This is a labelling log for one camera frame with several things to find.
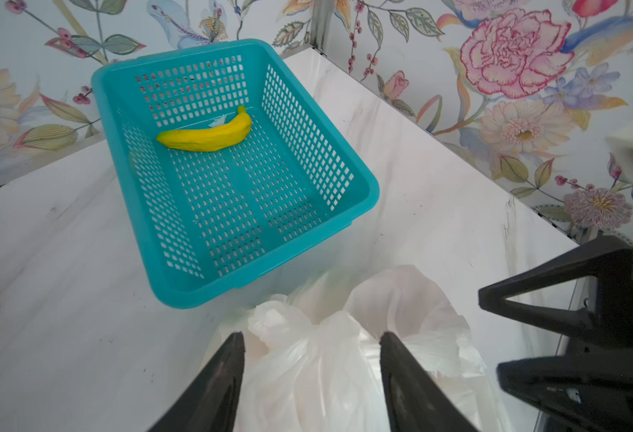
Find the teal plastic basket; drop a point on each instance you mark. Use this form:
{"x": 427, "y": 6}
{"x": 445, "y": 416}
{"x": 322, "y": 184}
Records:
{"x": 207, "y": 223}

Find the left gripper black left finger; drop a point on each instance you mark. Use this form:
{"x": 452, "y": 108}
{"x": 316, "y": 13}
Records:
{"x": 211, "y": 401}

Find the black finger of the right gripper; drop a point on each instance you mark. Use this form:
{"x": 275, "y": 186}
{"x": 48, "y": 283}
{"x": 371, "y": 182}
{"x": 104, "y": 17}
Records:
{"x": 585, "y": 293}
{"x": 593, "y": 386}

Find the white plastic bag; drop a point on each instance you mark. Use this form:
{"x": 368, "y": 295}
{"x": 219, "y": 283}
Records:
{"x": 312, "y": 356}

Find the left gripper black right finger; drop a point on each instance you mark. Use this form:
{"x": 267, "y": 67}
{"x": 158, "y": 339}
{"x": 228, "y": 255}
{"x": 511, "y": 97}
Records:
{"x": 414, "y": 402}

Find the yellow banana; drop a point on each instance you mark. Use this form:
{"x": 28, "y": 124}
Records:
{"x": 209, "y": 140}

